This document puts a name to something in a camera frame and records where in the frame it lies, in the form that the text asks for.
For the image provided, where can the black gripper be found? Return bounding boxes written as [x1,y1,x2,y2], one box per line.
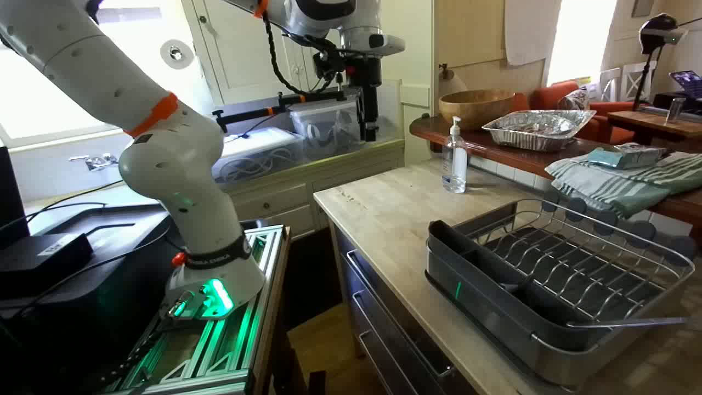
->
[332,51,386,143]

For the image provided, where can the silver metal spoon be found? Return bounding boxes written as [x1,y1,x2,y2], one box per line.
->
[564,315,694,331]

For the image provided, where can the clear plastic container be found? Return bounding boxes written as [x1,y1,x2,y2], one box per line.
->
[286,98,361,150]

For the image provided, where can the clear hand sanitizer bottle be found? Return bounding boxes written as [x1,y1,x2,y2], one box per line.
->
[440,114,471,198]

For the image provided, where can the wooden bowl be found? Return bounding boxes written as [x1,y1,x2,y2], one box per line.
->
[437,87,519,133]

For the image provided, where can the white drawer cabinet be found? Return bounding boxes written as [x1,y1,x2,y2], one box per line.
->
[215,137,408,240]

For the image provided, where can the grey patterned mat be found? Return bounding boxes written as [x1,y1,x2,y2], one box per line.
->
[209,127,314,187]

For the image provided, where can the black rod with orange clamps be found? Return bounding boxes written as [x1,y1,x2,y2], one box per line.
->
[210,89,347,127]

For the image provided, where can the dark wooden table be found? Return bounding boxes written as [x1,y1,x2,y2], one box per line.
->
[408,108,702,229]

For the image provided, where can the aluminium foil pan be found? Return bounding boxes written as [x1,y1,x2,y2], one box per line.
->
[481,108,599,154]

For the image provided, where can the white hanging cloth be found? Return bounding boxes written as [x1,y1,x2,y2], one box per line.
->
[502,0,564,67]

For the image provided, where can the orange sofa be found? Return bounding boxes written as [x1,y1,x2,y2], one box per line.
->
[529,80,638,144]

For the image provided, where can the grey counter drawer unit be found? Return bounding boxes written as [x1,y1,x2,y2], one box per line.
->
[327,222,478,395]

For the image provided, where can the black cutlery holder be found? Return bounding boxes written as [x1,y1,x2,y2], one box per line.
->
[425,217,589,330]

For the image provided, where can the stainless steel drainer tray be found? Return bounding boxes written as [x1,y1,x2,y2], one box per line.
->
[424,195,698,391]

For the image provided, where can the teal striped dish towel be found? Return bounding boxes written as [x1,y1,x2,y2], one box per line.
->
[543,154,672,220]

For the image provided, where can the white lattice chair back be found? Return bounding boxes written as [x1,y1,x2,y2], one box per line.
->
[596,62,656,105]

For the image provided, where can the light blue sponge pack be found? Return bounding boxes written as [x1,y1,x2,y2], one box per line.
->
[584,143,666,174]

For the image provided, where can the aluminium extrusion robot stand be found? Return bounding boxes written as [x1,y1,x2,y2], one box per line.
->
[107,222,293,395]

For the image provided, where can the wooden side table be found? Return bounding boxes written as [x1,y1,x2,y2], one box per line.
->
[605,108,702,144]

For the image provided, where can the white green striped towel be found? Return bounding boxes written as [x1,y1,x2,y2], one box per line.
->
[634,150,702,198]

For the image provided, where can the purple object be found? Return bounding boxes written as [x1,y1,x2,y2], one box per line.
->
[669,67,702,100]

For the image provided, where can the large black controller box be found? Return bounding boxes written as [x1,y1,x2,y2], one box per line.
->
[0,201,187,395]

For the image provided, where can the small black box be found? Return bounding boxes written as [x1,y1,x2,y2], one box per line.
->
[0,229,97,300]

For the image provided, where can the black monitor edge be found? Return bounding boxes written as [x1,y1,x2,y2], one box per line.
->
[0,141,33,250]

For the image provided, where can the grey wrist camera housing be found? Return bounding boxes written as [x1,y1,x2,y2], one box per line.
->
[339,26,408,60]

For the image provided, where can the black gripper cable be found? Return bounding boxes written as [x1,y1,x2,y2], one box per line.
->
[261,14,347,100]

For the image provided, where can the white wall cabinet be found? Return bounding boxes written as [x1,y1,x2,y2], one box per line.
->
[180,0,316,105]

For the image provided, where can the silver drawer handle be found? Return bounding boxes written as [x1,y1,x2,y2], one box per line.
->
[345,248,459,383]
[349,287,425,395]

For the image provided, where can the round white wall fitting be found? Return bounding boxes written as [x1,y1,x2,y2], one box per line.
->
[161,37,196,73]

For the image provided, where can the metal wire dish rack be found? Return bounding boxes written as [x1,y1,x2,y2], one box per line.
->
[481,223,664,325]

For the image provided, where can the chrome wire dish rack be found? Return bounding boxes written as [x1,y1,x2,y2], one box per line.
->
[468,190,698,353]

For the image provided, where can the black camera on tripod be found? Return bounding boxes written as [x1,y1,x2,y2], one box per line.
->
[631,11,690,114]

